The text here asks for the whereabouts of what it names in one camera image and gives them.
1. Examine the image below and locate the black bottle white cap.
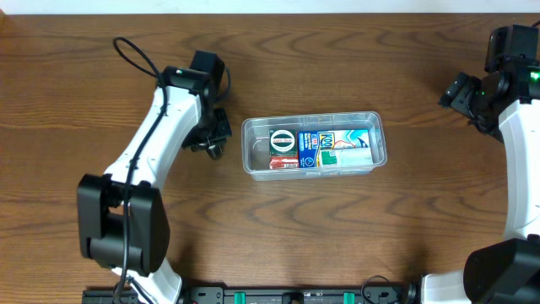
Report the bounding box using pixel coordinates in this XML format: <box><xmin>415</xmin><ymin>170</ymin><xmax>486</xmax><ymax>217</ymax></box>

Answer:
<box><xmin>206</xmin><ymin>144</ymin><xmax>223</xmax><ymax>160</ymax></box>

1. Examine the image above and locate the red orange medicine box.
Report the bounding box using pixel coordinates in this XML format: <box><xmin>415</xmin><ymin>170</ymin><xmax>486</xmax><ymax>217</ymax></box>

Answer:
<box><xmin>269</xmin><ymin>155</ymin><xmax>299</xmax><ymax>170</ymax></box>

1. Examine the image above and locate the green square box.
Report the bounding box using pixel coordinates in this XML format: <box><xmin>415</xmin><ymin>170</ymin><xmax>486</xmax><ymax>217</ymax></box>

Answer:
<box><xmin>269</xmin><ymin>129</ymin><xmax>298</xmax><ymax>157</ymax></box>

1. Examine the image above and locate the blue white drink mix box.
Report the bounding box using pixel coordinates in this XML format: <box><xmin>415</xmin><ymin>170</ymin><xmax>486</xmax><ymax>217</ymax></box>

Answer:
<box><xmin>298</xmin><ymin>129</ymin><xmax>370</xmax><ymax>168</ymax></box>

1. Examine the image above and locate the white green medicine packet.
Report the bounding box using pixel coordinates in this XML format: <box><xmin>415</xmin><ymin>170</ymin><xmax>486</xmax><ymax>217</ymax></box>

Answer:
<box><xmin>317</xmin><ymin>148</ymin><xmax>373</xmax><ymax>167</ymax></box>

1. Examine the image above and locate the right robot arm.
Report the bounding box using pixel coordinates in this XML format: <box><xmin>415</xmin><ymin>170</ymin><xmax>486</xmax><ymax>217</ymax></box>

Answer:
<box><xmin>408</xmin><ymin>24</ymin><xmax>539</xmax><ymax>303</ymax></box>

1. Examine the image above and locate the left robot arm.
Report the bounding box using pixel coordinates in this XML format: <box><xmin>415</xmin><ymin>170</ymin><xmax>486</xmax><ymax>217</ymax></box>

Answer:
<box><xmin>77</xmin><ymin>51</ymin><xmax>232</xmax><ymax>303</ymax></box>

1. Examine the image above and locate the clear plastic container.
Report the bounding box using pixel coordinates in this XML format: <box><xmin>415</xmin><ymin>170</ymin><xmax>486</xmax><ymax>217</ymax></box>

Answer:
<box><xmin>242</xmin><ymin>111</ymin><xmax>388</xmax><ymax>181</ymax></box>

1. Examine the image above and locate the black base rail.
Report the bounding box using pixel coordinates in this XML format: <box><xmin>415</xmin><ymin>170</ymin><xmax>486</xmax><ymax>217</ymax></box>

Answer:
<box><xmin>80</xmin><ymin>282</ymin><xmax>421</xmax><ymax>304</ymax></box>

